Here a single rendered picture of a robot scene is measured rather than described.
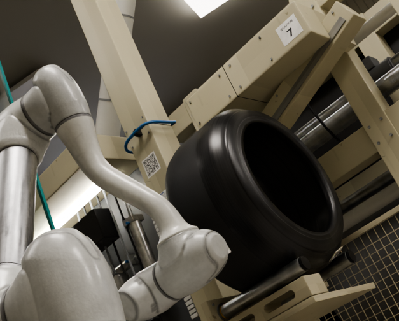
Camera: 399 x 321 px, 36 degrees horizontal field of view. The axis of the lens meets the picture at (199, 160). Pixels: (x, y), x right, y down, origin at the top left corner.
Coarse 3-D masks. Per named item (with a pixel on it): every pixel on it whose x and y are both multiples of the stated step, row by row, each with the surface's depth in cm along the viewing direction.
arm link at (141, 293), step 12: (144, 276) 138; (120, 288) 138; (132, 288) 136; (144, 288) 136; (156, 288) 136; (132, 300) 134; (144, 300) 135; (156, 300) 137; (168, 300) 137; (132, 312) 135; (144, 312) 135; (156, 312) 138
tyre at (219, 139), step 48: (192, 144) 192; (240, 144) 185; (288, 144) 221; (192, 192) 182; (240, 192) 174; (288, 192) 228; (240, 240) 176; (288, 240) 176; (336, 240) 193; (240, 288) 187
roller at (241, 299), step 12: (288, 264) 176; (300, 264) 173; (276, 276) 178; (288, 276) 175; (252, 288) 184; (264, 288) 180; (276, 288) 179; (240, 300) 186; (252, 300) 184; (228, 312) 189
